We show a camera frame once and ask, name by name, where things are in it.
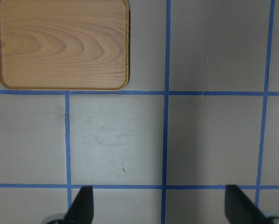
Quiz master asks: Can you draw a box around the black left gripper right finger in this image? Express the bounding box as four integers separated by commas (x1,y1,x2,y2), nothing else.
224,185,270,224

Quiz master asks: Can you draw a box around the wooden rectangular tray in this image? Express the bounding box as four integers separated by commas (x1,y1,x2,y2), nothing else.
0,0,131,91

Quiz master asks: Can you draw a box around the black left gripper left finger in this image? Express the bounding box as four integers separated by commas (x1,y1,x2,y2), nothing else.
63,186,94,224

